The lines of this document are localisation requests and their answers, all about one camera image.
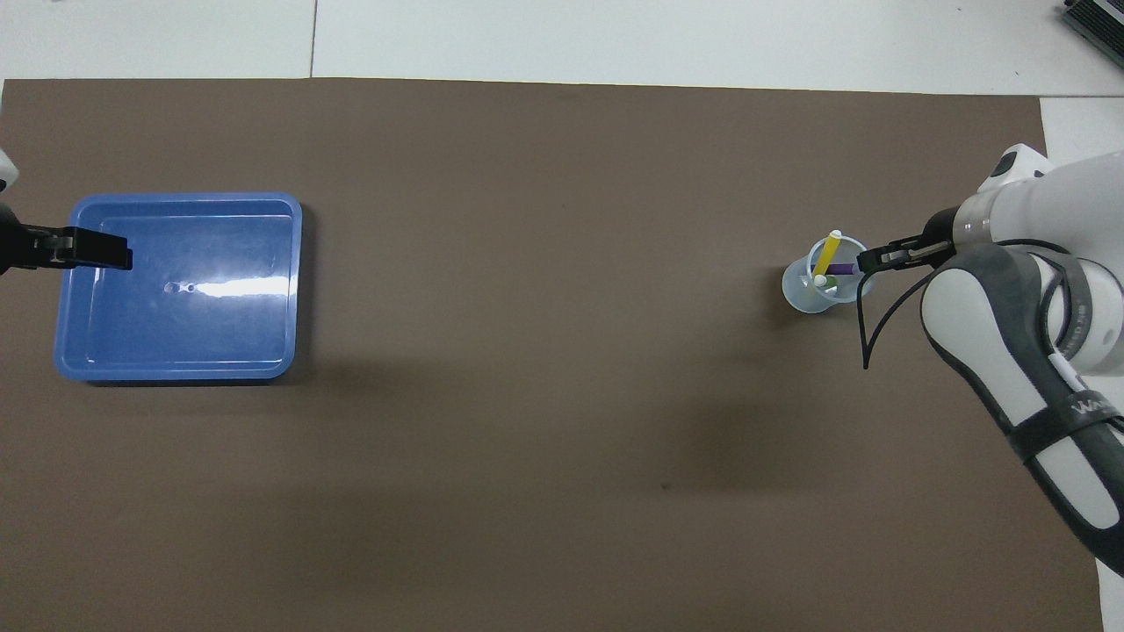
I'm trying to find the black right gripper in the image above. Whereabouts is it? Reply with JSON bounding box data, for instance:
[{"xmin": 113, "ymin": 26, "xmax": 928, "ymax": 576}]
[{"xmin": 856, "ymin": 206, "xmax": 962, "ymax": 274}]

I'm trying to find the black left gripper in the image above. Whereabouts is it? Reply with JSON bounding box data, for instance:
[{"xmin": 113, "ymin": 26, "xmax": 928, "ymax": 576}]
[{"xmin": 0, "ymin": 206, "xmax": 133, "ymax": 277}]

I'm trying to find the yellow pen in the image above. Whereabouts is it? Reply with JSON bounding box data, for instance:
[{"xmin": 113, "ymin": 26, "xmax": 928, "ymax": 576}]
[{"xmin": 812, "ymin": 230, "xmax": 844, "ymax": 286}]

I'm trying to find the blue plastic tray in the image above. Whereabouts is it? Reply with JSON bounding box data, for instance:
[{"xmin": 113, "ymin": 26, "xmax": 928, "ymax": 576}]
[{"xmin": 54, "ymin": 192, "xmax": 304, "ymax": 383}]

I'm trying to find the translucent plastic cup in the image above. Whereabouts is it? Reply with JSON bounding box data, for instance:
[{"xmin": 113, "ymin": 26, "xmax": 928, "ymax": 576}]
[{"xmin": 782, "ymin": 233, "xmax": 876, "ymax": 315}]

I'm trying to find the dark ribbed device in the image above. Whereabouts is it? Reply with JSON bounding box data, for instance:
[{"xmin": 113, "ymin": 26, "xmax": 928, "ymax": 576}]
[{"xmin": 1058, "ymin": 0, "xmax": 1124, "ymax": 61}]

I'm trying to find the brown table mat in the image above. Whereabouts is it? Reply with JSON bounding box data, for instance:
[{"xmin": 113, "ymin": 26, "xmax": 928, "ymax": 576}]
[{"xmin": 0, "ymin": 77, "xmax": 1106, "ymax": 632}]

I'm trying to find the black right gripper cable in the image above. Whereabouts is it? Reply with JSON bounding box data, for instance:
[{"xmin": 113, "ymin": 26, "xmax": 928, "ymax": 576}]
[{"xmin": 861, "ymin": 239, "xmax": 1094, "ymax": 372}]

